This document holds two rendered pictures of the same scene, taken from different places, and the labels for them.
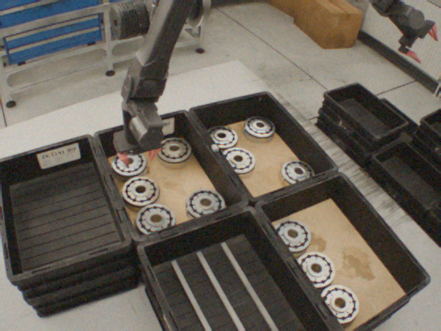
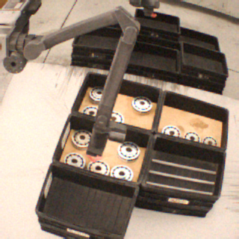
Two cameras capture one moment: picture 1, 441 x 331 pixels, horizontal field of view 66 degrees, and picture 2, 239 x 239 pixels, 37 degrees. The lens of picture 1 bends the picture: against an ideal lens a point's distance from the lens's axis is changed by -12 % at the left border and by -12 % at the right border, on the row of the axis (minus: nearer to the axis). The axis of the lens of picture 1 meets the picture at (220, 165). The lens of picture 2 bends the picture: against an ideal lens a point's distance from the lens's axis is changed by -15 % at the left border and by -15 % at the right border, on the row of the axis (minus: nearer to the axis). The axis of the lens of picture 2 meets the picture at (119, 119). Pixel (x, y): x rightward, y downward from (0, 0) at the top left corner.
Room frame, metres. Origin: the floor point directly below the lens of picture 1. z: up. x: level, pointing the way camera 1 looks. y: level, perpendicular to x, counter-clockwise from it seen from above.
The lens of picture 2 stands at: (-0.04, 0.96, 2.37)
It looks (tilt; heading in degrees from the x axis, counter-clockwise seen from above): 49 degrees down; 309
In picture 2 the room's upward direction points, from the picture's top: 9 degrees clockwise
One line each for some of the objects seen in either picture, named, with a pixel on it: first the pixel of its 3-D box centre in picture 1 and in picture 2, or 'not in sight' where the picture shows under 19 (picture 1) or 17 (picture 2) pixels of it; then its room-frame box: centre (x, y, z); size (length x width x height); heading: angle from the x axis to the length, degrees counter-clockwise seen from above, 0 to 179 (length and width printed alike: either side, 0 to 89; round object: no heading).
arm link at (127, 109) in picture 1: (135, 113); (101, 131); (0.64, 0.20, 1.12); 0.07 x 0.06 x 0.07; 37
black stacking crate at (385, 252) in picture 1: (336, 256); (193, 128); (0.50, -0.32, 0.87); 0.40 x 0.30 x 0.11; 32
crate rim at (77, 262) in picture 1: (54, 200); (85, 202); (0.52, 0.40, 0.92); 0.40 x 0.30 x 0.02; 32
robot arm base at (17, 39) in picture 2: not in sight; (17, 41); (1.03, 0.37, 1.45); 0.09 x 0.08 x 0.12; 128
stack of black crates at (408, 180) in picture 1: (401, 193); (151, 71); (1.28, -0.97, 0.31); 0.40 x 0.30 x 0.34; 38
